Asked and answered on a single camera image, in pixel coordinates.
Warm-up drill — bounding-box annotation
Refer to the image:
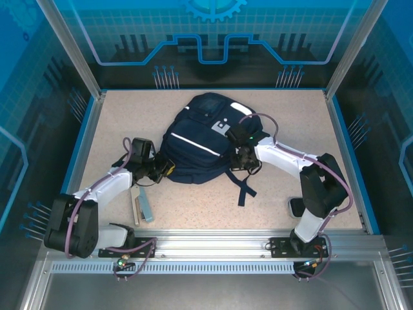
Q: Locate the navy blue backpack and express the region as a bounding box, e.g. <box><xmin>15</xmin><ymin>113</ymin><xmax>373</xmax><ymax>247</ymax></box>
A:
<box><xmin>159</xmin><ymin>92</ymin><xmax>270</xmax><ymax>207</ymax></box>

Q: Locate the black smartphone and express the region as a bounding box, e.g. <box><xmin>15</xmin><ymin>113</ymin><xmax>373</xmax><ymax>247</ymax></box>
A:
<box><xmin>288</xmin><ymin>197</ymin><xmax>306</xmax><ymax>219</ymax></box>

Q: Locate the steel bottom tray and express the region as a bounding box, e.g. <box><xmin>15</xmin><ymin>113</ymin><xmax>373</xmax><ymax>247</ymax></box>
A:
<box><xmin>17</xmin><ymin>251</ymin><xmax>403</xmax><ymax>310</ymax></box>

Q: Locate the blue printed side panel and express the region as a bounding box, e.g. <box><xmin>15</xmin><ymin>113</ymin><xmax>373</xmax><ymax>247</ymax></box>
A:
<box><xmin>0</xmin><ymin>0</ymin><xmax>97</xmax><ymax>246</ymax></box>
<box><xmin>335</xmin><ymin>0</ymin><xmax>413</xmax><ymax>246</ymax></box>

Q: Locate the blue printed back panel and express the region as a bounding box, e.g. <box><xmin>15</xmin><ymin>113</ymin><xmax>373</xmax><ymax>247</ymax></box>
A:
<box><xmin>56</xmin><ymin>0</ymin><xmax>361</xmax><ymax>90</ymax></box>

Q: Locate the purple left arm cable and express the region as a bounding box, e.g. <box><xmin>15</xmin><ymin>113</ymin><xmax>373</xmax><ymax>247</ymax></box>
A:
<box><xmin>66</xmin><ymin>137</ymin><xmax>161</xmax><ymax>282</ymax></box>

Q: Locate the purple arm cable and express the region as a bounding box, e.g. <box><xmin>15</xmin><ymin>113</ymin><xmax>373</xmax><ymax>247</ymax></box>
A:
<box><xmin>238</xmin><ymin>112</ymin><xmax>352</xmax><ymax>282</ymax></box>
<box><xmin>66</xmin><ymin>137</ymin><xmax>161</xmax><ymax>282</ymax></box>

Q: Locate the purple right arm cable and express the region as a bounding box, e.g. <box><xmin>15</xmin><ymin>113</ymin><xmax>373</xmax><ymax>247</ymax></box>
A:
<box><xmin>238</xmin><ymin>112</ymin><xmax>352</xmax><ymax>282</ymax></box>

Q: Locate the aluminium front rail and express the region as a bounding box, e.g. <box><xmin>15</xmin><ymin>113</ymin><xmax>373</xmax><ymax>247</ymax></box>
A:
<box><xmin>41</xmin><ymin>228</ymin><xmax>387</xmax><ymax>263</ymax></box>

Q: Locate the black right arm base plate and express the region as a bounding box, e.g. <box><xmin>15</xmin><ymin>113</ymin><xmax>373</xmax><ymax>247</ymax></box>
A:
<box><xmin>270</xmin><ymin>237</ymin><xmax>329</xmax><ymax>258</ymax></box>

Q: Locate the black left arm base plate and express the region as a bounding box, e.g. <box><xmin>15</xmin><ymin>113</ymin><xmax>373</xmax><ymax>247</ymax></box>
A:
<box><xmin>98</xmin><ymin>236</ymin><xmax>156</xmax><ymax>259</ymax></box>

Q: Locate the slotted grey cable duct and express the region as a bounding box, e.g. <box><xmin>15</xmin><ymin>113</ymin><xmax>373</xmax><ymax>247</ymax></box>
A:
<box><xmin>50</xmin><ymin>262</ymin><xmax>296</xmax><ymax>275</ymax></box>

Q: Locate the aluminium frame post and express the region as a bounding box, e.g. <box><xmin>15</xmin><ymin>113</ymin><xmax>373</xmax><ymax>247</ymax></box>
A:
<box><xmin>35</xmin><ymin>0</ymin><xmax>107</xmax><ymax>99</ymax></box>
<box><xmin>324</xmin><ymin>0</ymin><xmax>381</xmax><ymax>99</ymax></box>

